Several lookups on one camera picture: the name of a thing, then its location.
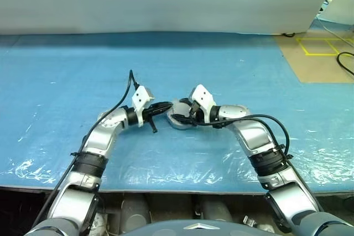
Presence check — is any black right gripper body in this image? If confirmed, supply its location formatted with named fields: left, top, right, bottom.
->
left=189, top=100, right=207, bottom=125

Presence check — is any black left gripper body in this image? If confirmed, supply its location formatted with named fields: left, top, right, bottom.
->
left=142, top=104, right=159, bottom=135

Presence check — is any round grey motor lid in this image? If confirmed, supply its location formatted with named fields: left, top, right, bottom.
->
left=166, top=98, right=195, bottom=127

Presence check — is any blue table cover sheet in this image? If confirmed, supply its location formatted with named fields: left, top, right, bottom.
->
left=0, top=30, right=354, bottom=194

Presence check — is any grey rounded robot leg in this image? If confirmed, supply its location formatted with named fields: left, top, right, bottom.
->
left=119, top=193, right=152, bottom=233
left=198, top=193, right=236, bottom=223

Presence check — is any grey robot torso cover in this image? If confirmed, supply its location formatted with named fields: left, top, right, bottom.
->
left=121, top=218, right=273, bottom=236

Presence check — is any white crumpled fitting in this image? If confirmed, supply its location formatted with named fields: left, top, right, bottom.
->
left=92, top=211, right=111, bottom=235

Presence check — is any small grey metal fitting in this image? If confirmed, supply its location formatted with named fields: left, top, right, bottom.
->
left=242, top=213, right=276, bottom=233

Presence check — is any yellow floor tape marking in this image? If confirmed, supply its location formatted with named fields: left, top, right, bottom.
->
left=296, top=36, right=354, bottom=56

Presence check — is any brown cardboard floor sheet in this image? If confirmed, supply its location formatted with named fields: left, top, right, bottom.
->
left=272, top=27, right=354, bottom=84

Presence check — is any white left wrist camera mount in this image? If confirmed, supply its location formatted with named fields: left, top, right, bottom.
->
left=131, top=86, right=156, bottom=127

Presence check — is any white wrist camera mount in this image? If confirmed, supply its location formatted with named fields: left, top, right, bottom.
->
left=188, top=83, right=216, bottom=124
left=131, top=86, right=156, bottom=127

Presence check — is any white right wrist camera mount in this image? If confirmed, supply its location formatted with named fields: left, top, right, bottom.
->
left=188, top=83, right=216, bottom=124

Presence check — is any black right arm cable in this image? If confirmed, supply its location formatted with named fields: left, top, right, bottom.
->
left=211, top=113, right=326, bottom=213

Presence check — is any thick black floor cable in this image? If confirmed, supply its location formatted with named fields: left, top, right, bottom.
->
left=336, top=51, right=354, bottom=77

